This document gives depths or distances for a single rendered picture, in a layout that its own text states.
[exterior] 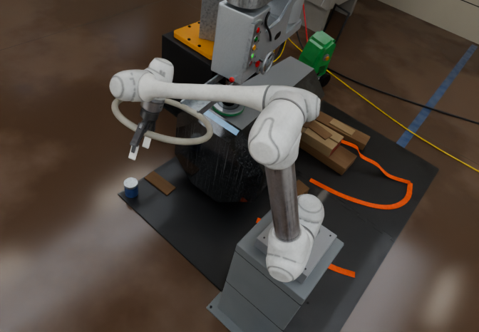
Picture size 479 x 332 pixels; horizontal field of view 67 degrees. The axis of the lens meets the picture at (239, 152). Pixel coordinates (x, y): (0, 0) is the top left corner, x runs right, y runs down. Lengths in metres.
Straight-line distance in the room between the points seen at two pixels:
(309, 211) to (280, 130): 0.60
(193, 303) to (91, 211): 1.01
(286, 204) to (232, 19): 1.11
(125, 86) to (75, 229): 1.69
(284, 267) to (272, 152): 0.57
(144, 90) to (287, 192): 0.60
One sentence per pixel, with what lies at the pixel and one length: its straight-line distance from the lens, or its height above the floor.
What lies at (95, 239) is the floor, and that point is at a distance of 2.76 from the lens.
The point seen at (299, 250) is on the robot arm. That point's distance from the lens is 1.46.
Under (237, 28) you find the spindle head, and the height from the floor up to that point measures 1.43.
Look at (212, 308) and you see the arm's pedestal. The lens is 2.51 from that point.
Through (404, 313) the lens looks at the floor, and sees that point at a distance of 2.95.
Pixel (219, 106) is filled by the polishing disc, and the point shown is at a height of 0.86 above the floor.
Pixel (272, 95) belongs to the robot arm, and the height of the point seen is 1.64.
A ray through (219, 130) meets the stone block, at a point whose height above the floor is 0.75.
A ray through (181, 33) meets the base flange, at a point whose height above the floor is 0.78.
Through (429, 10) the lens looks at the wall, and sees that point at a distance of 7.20.
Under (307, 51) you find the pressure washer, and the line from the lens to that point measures 4.21.
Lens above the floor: 2.35
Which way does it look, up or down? 45 degrees down
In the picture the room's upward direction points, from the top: 13 degrees clockwise
